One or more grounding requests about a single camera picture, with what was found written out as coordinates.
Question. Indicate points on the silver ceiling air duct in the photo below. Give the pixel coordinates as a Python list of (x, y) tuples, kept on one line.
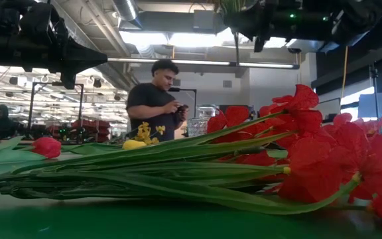
[(126, 10)]

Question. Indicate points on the black handheld device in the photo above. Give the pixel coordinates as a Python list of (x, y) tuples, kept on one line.
[(182, 109)]

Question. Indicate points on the standing person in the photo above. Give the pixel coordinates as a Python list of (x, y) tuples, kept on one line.
[(151, 99)]

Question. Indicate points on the red storage bins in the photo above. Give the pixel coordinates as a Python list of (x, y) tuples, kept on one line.
[(93, 130)]

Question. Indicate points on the red tulip flower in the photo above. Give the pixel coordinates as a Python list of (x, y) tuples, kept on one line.
[(46, 147)]

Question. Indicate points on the seated person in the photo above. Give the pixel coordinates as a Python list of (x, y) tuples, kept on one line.
[(1, 123)]

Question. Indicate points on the clear textured glass vase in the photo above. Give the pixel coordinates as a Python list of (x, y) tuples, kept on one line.
[(197, 127)]

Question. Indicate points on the yellow tulip flower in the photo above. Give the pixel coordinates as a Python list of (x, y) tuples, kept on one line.
[(133, 144)]

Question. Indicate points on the black metal frame stand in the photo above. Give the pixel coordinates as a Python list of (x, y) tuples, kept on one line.
[(32, 109)]

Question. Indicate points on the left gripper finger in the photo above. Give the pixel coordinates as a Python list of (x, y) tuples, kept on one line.
[(85, 59)]

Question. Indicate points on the red poppy flower spray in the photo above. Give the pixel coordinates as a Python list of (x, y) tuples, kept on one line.
[(297, 109), (320, 172)]

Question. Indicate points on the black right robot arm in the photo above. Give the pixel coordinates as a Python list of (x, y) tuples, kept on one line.
[(337, 20)]

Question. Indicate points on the yellow small-blossom flower bunch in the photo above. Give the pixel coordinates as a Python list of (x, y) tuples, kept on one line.
[(143, 132)]

